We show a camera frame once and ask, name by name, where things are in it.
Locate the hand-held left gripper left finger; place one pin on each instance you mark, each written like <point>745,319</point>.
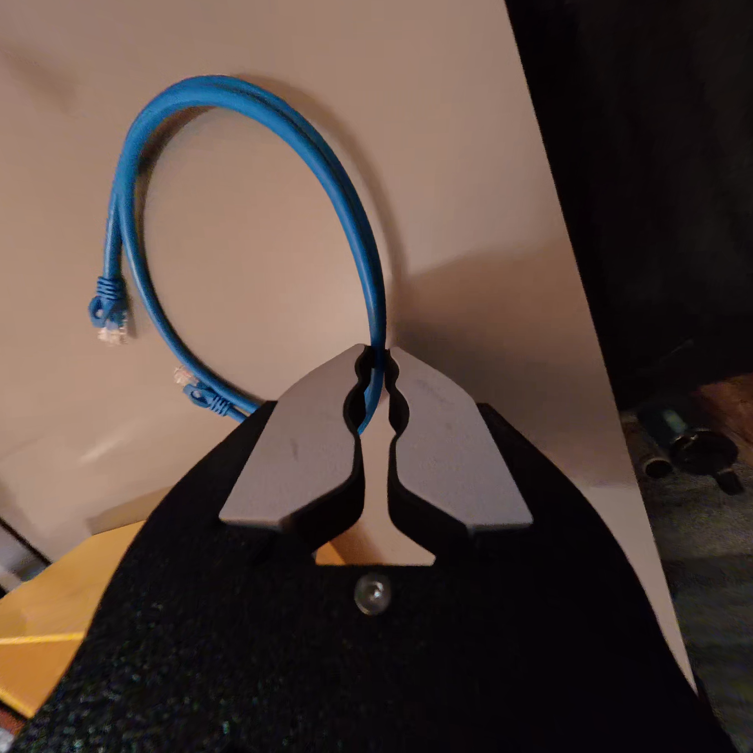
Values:
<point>294,453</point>

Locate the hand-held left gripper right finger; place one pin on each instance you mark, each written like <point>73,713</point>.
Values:
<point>459,459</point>

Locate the black chair base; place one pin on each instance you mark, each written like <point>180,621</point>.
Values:
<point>703,450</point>

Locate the yellow plastic bin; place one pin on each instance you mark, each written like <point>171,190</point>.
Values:
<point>47,600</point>

